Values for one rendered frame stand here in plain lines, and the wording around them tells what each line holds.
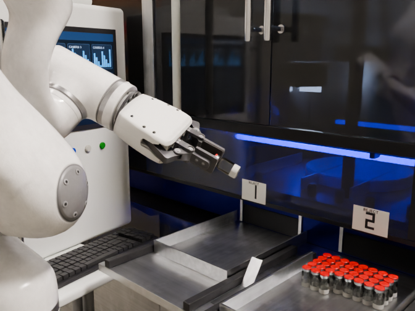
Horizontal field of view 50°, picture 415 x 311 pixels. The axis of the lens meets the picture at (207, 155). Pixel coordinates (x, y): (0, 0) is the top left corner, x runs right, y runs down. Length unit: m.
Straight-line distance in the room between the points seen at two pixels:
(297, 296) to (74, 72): 0.65
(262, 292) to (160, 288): 0.23
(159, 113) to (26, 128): 0.26
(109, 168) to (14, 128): 1.03
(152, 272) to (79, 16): 0.78
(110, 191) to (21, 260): 0.94
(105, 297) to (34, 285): 1.45
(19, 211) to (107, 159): 1.00
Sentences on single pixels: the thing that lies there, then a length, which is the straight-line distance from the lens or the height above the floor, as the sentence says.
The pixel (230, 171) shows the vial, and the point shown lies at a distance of 0.71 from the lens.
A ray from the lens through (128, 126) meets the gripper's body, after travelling 0.71.
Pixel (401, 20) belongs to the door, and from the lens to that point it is 1.05.
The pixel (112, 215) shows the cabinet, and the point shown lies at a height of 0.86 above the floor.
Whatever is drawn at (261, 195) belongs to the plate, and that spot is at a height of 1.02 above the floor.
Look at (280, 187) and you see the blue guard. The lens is 1.22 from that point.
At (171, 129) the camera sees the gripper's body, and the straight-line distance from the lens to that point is 0.71.
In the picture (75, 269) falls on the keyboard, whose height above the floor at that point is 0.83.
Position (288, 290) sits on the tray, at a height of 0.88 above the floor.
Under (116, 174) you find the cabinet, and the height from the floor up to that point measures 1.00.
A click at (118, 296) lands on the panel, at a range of 1.98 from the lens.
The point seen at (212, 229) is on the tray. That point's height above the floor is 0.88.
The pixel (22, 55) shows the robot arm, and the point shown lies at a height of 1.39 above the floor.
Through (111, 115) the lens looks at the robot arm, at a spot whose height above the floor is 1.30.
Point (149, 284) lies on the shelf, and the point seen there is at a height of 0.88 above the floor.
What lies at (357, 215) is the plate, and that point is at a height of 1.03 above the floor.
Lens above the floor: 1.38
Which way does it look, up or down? 12 degrees down
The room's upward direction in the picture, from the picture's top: straight up
